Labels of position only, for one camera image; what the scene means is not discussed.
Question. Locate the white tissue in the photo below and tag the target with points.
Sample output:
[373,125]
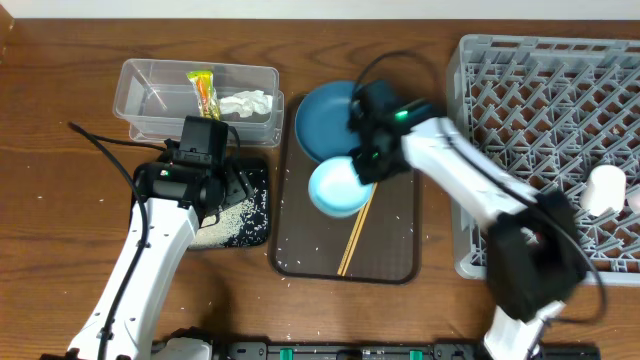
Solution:
[246,103]

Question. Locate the black plastic tray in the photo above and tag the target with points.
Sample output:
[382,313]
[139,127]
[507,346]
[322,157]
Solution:
[165,194]

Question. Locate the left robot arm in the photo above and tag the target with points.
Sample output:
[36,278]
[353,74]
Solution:
[124,320]

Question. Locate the dark blue plate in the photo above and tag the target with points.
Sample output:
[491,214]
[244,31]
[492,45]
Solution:
[321,122]

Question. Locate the clear plastic bin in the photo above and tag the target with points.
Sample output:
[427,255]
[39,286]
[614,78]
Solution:
[155,96]

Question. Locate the white cup pink inside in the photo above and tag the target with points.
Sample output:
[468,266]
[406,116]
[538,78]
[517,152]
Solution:
[635,200]

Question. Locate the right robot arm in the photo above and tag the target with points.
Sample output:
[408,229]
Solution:
[533,264]

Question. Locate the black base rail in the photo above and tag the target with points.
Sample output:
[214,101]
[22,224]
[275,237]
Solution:
[350,351]

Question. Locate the light blue bowl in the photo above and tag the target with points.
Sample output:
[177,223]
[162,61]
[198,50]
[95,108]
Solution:
[335,189]

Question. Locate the brown serving tray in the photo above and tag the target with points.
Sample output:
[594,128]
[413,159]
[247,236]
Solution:
[309,244]

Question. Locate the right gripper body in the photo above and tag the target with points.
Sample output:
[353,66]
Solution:
[382,162]

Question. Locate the white cup green inside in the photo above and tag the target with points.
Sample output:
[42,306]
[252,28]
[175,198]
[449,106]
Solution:
[605,191]

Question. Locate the pile of white rice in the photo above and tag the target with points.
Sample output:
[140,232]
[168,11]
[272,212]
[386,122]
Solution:
[244,225]

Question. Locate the wooden chopstick left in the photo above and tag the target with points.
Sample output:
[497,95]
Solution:
[355,234]

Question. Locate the grey dishwasher rack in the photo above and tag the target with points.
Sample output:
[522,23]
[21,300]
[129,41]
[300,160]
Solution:
[549,110]

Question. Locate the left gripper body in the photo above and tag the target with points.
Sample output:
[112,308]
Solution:
[217,183]

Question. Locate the green orange snack wrapper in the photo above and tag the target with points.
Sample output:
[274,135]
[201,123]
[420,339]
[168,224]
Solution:
[203,84]

